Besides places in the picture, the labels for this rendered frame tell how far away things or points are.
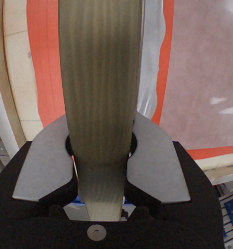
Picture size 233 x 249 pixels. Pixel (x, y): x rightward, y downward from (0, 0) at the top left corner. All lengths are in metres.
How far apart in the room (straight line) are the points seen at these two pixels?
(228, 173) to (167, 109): 0.30
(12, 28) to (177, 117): 0.33
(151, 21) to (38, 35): 0.17
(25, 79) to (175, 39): 0.25
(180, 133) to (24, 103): 0.31
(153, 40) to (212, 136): 0.25
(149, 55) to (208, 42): 0.11
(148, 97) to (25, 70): 0.21
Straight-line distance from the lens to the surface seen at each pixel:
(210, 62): 0.30
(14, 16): 0.29
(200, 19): 0.28
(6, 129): 0.32
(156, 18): 0.24
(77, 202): 0.41
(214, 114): 0.35
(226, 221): 0.85
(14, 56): 0.29
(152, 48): 0.25
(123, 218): 0.35
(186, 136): 0.35
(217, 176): 0.48
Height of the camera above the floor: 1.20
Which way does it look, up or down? 57 degrees down
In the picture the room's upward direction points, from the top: 176 degrees clockwise
